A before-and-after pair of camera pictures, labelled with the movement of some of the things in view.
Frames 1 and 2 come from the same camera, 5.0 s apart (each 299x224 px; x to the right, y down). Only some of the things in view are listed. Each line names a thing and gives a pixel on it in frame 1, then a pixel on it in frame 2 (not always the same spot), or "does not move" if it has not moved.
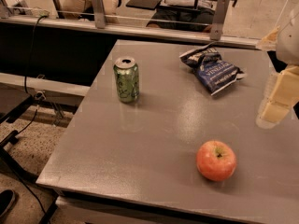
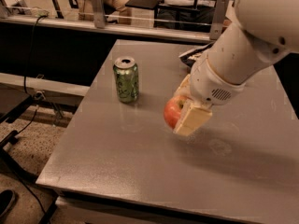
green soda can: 127,79 does not move
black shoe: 7,199 does not move
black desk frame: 6,160 does not move
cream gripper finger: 282,96 → 207,89
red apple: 216,161 → 173,108
